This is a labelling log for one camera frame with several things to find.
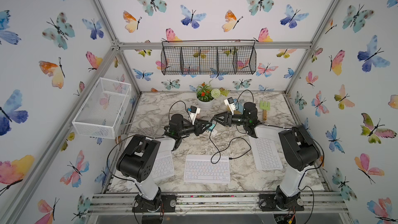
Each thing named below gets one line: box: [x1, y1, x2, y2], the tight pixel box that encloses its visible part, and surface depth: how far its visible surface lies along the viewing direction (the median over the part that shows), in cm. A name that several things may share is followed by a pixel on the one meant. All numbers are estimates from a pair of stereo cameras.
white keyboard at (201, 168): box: [183, 154, 231, 184], surface depth 86 cm
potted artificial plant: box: [196, 78, 230, 110], surface depth 102 cm
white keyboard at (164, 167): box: [151, 150, 175, 181], surface depth 86 cm
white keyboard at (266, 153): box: [248, 135, 284, 171], surface depth 90 cm
